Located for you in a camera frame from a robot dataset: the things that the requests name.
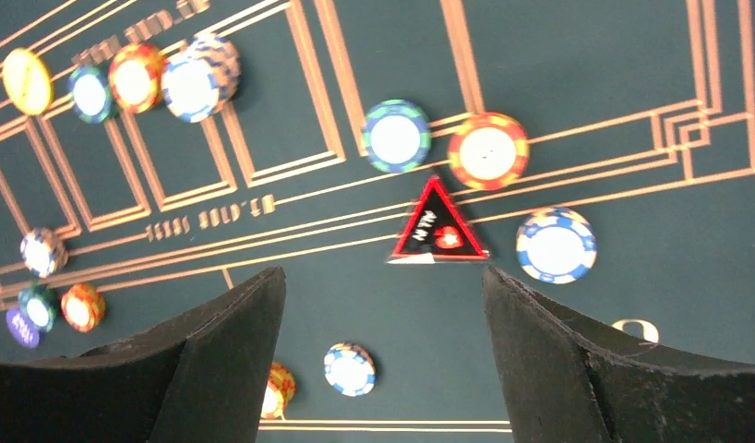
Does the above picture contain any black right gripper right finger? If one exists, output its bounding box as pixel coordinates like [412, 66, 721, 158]
[482, 267, 755, 442]

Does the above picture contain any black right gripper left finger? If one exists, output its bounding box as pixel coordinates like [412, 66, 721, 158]
[0, 267, 286, 442]

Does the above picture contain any orange poker chip stack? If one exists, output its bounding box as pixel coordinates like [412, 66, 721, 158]
[260, 362, 296, 419]

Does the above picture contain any white blue chip stack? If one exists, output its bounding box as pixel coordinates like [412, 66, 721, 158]
[324, 342, 377, 397]

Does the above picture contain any green blue poker chip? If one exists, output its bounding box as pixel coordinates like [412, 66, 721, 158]
[67, 65, 115, 124]
[18, 283, 60, 332]
[362, 99, 431, 174]

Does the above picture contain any blue small blind button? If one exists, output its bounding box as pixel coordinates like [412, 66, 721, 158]
[6, 308, 41, 349]

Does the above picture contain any red black triangle dealer marker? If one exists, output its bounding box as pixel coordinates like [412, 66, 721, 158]
[387, 175, 490, 265]

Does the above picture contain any dark green poker mat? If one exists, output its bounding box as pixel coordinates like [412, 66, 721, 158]
[0, 1, 755, 442]

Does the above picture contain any yellow big blind button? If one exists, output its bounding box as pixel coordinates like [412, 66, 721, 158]
[1, 48, 54, 115]

